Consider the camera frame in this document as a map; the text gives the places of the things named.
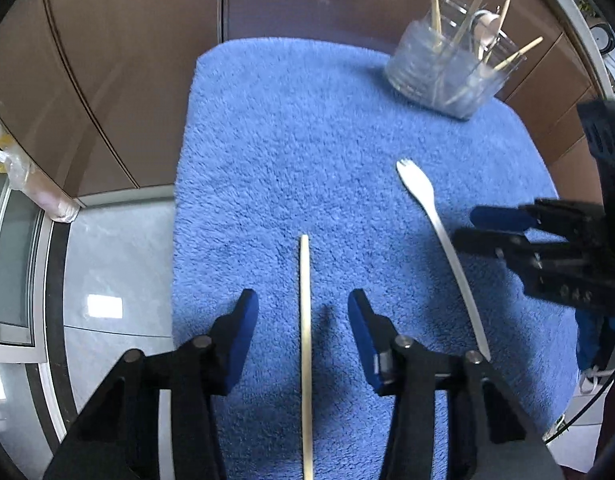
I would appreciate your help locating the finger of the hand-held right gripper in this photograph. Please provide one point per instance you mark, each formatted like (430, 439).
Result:
(502, 216)
(487, 242)

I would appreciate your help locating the person's right forearm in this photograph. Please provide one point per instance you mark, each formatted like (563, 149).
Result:
(592, 340)

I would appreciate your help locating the clear plastic utensil holder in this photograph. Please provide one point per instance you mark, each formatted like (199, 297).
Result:
(417, 62)

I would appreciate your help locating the white plastic fork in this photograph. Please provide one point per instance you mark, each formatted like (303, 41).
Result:
(417, 182)

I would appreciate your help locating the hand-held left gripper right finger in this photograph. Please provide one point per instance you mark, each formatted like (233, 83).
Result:
(363, 335)

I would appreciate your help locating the round clock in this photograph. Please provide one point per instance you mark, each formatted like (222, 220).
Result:
(603, 37)

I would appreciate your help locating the clear plastic bag bundle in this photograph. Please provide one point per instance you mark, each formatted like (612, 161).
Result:
(32, 180)

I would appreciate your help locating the brown cabinet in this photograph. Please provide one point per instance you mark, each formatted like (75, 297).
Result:
(137, 60)

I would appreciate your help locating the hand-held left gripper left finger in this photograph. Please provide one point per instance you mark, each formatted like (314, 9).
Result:
(242, 332)

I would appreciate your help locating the blue fluffy mat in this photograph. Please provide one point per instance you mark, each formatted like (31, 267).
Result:
(287, 160)

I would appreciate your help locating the person's dark red pants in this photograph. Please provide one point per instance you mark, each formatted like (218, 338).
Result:
(610, 422)

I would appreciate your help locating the pink plastic spoon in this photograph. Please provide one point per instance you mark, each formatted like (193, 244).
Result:
(489, 30)

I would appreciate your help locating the glass sliding door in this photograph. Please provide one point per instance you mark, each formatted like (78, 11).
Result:
(12, 270)

